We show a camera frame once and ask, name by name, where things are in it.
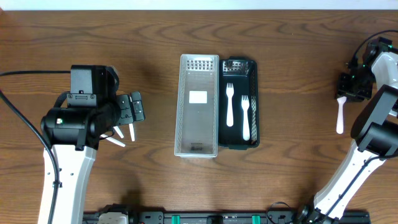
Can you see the white plastic spoon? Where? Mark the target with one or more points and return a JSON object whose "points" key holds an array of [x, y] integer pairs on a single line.
{"points": [[132, 133], [112, 140], [118, 131], [340, 118]]}

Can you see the clear plastic mesh basket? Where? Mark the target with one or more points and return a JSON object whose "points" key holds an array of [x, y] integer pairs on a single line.
{"points": [[196, 130]]}

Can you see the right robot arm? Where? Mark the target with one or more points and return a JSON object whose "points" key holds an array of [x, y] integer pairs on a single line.
{"points": [[374, 138]]}

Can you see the white plastic fork long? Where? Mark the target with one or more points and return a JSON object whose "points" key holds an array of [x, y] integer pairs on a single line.
{"points": [[229, 116]]}

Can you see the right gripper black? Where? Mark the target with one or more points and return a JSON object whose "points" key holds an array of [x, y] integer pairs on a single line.
{"points": [[352, 92]]}

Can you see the black plastic mesh basket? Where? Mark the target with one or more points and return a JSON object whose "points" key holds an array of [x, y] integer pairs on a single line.
{"points": [[242, 73]]}

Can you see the white plastic fork short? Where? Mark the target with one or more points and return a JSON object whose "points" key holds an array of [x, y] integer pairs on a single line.
{"points": [[245, 107]]}

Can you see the black mounting rail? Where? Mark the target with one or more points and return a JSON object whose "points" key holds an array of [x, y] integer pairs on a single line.
{"points": [[123, 214]]}

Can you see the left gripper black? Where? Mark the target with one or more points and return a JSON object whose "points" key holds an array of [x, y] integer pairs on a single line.
{"points": [[129, 109]]}

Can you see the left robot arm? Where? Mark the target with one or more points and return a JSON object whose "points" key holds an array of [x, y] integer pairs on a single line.
{"points": [[73, 129]]}

